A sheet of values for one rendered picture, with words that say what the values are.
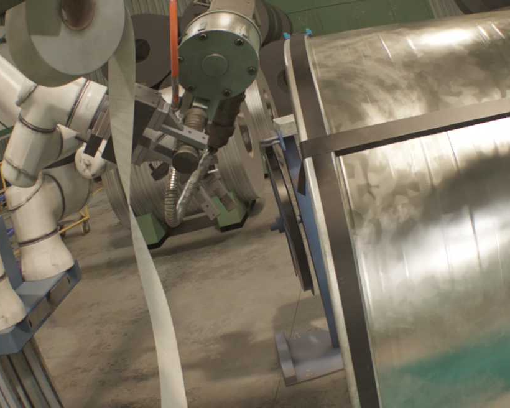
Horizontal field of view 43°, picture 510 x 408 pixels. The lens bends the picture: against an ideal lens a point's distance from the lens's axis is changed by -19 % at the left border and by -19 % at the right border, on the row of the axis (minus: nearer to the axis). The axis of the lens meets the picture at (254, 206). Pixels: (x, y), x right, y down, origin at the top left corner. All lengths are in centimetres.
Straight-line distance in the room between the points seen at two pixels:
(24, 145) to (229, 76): 38
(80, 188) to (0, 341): 74
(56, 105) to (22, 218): 88
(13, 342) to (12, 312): 8
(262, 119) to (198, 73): 745
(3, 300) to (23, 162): 48
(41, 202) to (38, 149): 81
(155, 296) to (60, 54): 32
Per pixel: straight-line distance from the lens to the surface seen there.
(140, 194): 673
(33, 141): 120
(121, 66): 80
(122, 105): 81
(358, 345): 113
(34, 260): 202
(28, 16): 68
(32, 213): 200
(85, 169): 184
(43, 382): 211
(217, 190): 194
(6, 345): 160
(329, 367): 325
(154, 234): 682
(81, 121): 117
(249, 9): 140
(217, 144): 149
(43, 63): 68
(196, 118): 127
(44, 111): 118
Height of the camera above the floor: 133
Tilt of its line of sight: 10 degrees down
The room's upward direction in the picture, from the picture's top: 16 degrees counter-clockwise
